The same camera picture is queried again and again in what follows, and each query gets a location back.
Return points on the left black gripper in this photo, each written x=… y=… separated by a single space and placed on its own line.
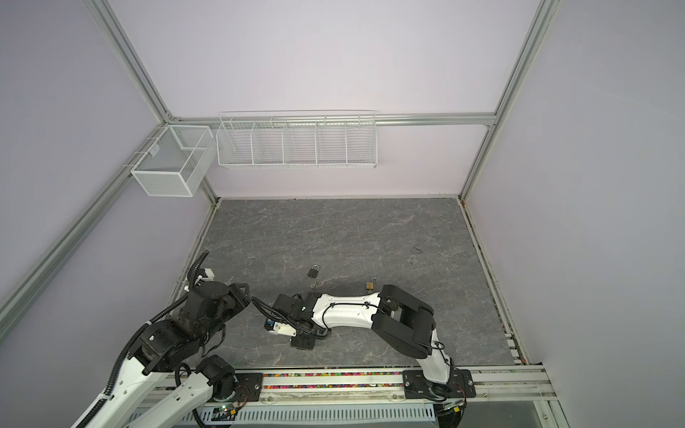
x=240 y=299

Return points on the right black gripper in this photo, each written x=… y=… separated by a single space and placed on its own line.
x=299 y=325

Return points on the black padlock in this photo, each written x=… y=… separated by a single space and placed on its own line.
x=314 y=271

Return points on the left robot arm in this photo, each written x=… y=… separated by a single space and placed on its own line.
x=165 y=370

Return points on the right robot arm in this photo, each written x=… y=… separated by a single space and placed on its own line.
x=402 y=320

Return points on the white mesh box basket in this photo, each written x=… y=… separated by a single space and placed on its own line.
x=176 y=162

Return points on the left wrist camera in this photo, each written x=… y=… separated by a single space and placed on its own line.
x=205 y=275

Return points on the white vented cable duct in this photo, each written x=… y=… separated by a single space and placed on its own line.
x=320 y=416

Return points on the white wire shelf basket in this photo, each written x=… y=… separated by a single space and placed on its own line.
x=297 y=139

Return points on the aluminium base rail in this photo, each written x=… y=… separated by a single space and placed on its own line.
x=312 y=386

